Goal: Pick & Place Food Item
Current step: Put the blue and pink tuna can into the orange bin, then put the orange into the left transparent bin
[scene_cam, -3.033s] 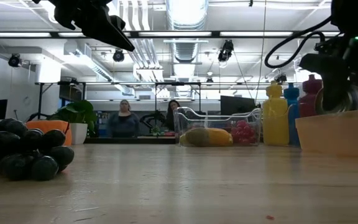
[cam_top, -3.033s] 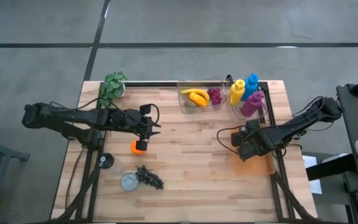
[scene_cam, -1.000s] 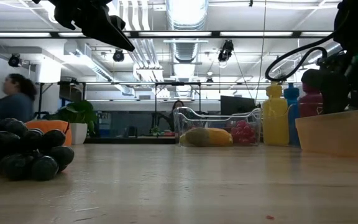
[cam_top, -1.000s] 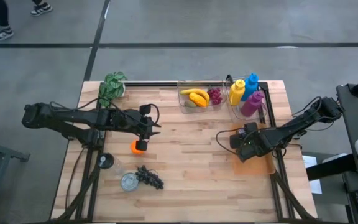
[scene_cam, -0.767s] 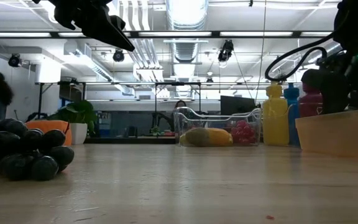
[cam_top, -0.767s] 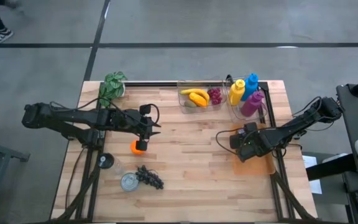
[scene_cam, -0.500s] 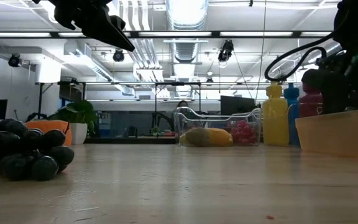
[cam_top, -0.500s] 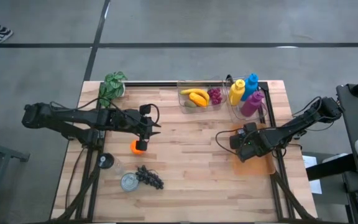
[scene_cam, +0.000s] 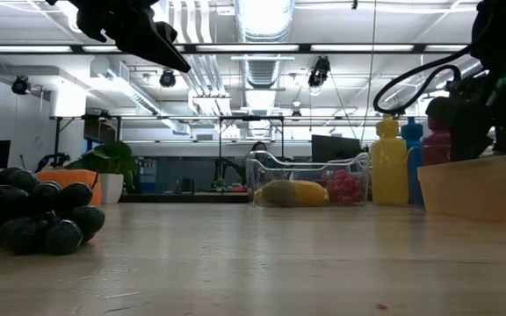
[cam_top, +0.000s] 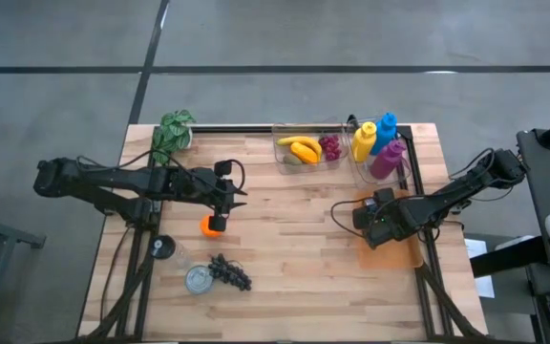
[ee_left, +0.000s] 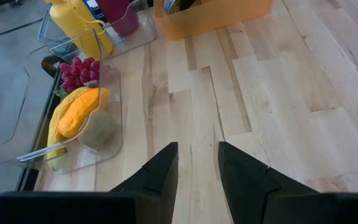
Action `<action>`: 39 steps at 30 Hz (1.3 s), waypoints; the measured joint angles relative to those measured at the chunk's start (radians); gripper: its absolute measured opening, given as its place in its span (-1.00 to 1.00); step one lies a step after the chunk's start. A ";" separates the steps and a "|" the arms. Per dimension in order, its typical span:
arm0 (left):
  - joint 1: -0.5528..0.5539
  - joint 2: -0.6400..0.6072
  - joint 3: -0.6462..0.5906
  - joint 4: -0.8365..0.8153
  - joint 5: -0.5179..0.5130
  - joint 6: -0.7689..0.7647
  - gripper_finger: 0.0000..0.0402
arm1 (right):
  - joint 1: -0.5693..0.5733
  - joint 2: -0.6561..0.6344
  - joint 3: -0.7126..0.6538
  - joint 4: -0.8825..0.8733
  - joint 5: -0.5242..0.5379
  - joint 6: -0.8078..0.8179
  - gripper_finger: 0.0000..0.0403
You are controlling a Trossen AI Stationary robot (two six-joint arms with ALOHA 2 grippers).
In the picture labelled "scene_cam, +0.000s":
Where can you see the orange toy fruit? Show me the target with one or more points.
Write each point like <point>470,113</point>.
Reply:
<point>312,193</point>

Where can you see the silver air duct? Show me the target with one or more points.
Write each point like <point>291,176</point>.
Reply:
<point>264,70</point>

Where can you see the yellow toy banana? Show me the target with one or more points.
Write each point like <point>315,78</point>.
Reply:
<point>258,197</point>

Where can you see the person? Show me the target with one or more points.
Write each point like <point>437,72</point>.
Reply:
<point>259,147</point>

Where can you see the red toy grapes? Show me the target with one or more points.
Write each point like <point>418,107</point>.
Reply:
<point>344,186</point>

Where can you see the black toy grapes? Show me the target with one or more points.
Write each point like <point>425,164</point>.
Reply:
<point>29,210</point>

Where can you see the blue plastic bottle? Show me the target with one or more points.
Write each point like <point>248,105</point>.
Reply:
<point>413,145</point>

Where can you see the purple plastic bottle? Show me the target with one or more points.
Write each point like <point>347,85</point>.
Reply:
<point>435,147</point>

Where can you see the clear plastic bin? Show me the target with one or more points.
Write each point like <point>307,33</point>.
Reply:
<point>305,169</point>
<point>411,153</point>

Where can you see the black ceiling spotlight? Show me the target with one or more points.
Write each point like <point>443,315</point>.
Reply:
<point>168,79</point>
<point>20,85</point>
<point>319,72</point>

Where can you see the potted green plant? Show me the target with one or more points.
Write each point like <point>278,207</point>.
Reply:
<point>108,160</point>

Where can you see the black background robot arm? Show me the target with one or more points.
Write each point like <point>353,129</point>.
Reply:
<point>53,159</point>
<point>229,166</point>

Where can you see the orange round container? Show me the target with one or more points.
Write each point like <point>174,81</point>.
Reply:
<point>68,182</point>

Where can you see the yellow plastic bottle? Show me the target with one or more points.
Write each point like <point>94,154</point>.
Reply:
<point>389,167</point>

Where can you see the brown toy kiwi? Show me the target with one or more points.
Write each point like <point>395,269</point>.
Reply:
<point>279,193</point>

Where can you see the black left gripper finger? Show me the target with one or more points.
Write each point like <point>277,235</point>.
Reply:
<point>171,57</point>

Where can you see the orange translucent bin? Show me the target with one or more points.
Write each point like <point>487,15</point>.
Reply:
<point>477,193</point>

